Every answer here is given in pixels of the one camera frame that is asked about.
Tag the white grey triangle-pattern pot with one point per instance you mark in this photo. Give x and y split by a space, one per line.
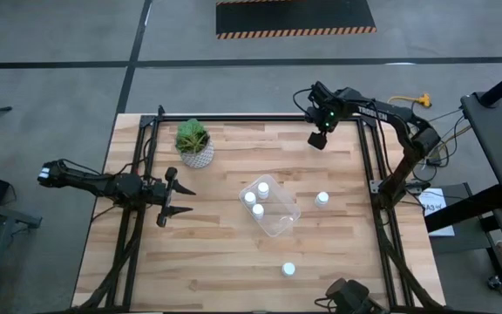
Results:
201 160

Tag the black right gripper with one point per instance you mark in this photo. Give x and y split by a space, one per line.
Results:
326 109

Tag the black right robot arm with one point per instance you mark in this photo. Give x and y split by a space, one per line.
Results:
381 114

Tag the white paper sheet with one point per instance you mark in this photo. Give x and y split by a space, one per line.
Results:
432 202

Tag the black aluminium rig frame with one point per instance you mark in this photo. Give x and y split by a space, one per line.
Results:
255 118

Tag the clear plastic basket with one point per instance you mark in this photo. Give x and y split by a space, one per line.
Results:
283 218

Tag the black hazard-striped floor mat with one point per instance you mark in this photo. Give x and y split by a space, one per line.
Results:
294 15

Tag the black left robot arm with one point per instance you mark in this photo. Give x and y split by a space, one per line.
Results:
116 185

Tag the green succulent plant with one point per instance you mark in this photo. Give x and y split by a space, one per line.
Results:
191 135

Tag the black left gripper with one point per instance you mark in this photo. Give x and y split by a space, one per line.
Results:
157 193

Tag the black round device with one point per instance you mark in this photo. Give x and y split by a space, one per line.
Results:
347 294

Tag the white plastic pill bottle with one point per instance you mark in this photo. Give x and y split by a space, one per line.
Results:
322 198
249 198
288 269
258 210
263 188

